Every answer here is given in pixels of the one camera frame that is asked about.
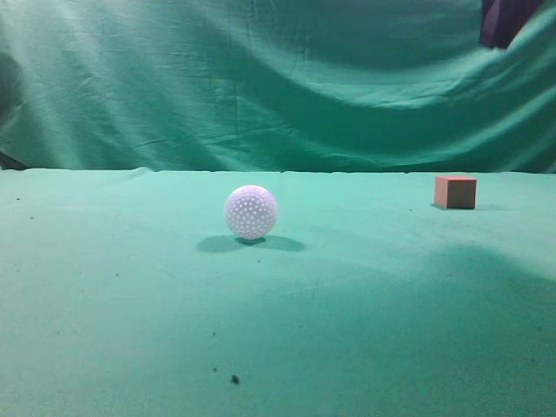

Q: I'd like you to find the red cube block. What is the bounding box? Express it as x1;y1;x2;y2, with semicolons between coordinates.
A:
434;175;478;209

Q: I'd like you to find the white dimpled ball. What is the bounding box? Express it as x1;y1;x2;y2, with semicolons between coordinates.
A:
224;185;278;240

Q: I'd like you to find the green table cloth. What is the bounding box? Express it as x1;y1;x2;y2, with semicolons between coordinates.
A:
1;169;555;416

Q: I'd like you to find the green backdrop cloth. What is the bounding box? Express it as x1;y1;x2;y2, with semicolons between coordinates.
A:
1;1;555;173

